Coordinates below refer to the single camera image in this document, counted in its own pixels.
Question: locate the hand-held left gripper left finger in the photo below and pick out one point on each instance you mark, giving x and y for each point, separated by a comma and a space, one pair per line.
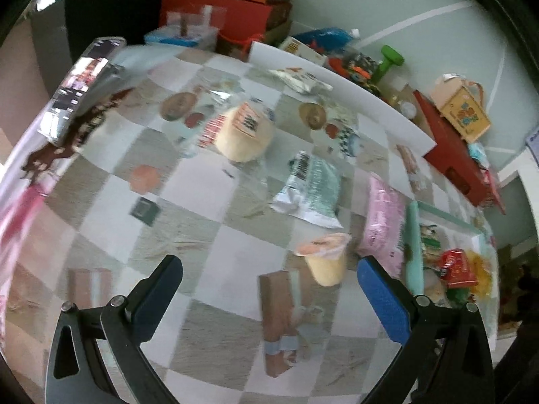
158, 298

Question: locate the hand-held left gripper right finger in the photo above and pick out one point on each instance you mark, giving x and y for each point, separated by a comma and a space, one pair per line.
381, 298

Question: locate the teal shallow box tray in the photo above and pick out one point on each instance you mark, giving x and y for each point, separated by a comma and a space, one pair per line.
413, 252

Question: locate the yellow pudding cup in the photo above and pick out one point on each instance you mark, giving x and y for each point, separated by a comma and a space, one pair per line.
326, 261

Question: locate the pink snack packet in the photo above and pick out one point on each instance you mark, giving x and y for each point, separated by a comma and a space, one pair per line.
381, 223

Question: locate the red triangular snack packet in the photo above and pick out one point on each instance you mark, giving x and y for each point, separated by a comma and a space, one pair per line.
457, 267

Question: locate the yellow snack packet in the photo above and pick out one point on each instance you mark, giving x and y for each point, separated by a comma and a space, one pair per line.
482, 273

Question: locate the white green-print snack packet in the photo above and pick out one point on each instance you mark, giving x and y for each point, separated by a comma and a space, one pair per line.
313, 185

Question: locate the round bread packet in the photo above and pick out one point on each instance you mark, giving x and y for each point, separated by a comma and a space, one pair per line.
244, 139

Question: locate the small white snack packet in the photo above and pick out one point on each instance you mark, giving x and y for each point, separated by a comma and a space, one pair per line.
301, 80

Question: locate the checked printed tablecloth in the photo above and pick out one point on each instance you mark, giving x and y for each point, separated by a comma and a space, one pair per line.
189, 202

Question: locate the red and pink packet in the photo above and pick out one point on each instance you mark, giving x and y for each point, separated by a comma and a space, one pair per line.
493, 191

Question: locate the dark red gift box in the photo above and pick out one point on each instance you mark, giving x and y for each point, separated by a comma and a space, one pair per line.
450, 151

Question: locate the wet wipes pack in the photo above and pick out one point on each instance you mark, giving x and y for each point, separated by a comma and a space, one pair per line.
479, 155

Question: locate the white shelf unit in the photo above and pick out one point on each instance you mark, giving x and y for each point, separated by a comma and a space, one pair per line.
526, 185

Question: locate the white round cap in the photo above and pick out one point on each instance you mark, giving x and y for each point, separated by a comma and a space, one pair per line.
407, 110

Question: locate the cartoon print carry box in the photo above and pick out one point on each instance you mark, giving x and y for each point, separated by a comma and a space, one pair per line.
463, 113

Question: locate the heap of small toys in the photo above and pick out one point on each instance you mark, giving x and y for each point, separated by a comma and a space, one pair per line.
356, 69

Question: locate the smartphone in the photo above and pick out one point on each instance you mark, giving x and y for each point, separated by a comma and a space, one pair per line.
80, 80

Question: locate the green dumbbell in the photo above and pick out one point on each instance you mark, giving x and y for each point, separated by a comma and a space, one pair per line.
389, 59

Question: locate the teal tissue box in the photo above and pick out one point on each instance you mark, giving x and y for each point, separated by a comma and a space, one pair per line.
181, 38

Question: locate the small printed card box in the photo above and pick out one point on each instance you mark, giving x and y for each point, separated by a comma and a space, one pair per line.
301, 49

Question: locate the blue bottle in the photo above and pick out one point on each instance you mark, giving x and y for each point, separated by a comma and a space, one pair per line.
328, 38

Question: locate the clear plastic box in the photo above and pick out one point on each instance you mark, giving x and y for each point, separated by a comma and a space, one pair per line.
189, 19

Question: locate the large red box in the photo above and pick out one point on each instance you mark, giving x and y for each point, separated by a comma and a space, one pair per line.
244, 17

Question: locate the wall calendar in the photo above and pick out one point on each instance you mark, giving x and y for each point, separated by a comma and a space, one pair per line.
534, 139

